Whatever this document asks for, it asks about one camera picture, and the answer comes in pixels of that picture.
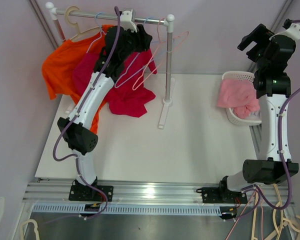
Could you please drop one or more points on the beige wooden hanger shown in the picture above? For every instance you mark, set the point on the beige wooden hanger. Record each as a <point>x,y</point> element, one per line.
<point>79,35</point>

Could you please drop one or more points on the white slotted cable duct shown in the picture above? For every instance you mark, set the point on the white slotted cable duct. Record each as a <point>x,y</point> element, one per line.
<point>193,210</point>

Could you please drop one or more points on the white metal clothes rack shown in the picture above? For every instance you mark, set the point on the white metal clothes rack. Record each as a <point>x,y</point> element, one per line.
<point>169,81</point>

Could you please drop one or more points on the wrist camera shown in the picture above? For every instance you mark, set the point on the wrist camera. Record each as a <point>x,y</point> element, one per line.
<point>292,30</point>
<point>127,20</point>

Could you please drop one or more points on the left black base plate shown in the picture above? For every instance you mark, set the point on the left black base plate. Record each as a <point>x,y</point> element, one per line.
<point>83,193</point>

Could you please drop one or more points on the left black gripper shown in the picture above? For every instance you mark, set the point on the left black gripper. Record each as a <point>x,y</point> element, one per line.
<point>143,40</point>

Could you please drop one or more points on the pink t shirt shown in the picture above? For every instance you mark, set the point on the pink t shirt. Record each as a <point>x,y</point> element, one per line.
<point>238,95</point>

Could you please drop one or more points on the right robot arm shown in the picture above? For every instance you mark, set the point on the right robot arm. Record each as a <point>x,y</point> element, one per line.
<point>273,90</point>

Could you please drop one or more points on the pink wire hanger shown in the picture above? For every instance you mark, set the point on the pink wire hanger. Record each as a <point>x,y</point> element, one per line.
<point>164,49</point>

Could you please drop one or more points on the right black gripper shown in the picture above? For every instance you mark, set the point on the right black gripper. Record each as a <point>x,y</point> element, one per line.
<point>260,36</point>

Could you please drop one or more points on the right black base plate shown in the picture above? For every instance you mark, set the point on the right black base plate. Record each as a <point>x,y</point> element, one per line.
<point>216,195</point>

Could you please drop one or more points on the lavender wire hanger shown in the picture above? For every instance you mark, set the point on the lavender wire hanger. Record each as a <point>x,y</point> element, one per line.
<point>101,32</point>

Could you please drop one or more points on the aluminium mounting rail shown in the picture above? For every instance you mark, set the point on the aluminium mounting rail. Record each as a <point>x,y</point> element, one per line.
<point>55,190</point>

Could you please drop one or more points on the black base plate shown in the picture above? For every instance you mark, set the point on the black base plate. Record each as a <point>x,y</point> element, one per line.
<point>83,193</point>
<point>216,195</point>

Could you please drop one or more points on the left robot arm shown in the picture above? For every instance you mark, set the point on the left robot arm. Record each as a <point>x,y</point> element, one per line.
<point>75,130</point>

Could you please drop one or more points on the beige hangers pile right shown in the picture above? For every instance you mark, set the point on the beige hangers pile right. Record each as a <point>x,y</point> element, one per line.
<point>284,222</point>

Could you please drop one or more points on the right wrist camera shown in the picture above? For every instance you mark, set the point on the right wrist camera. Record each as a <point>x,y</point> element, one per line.
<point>292,30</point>

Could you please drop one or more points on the orange t shirt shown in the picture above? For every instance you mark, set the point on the orange t shirt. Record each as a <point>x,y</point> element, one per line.
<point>57,69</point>

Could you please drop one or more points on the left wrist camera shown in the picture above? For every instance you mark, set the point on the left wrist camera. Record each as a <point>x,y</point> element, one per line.
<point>127,20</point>

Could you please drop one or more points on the crimson t shirt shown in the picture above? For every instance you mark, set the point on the crimson t shirt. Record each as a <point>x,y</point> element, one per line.
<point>121,99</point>

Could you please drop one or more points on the white t shirt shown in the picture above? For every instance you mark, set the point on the white t shirt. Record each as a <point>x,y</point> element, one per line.
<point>256,115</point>

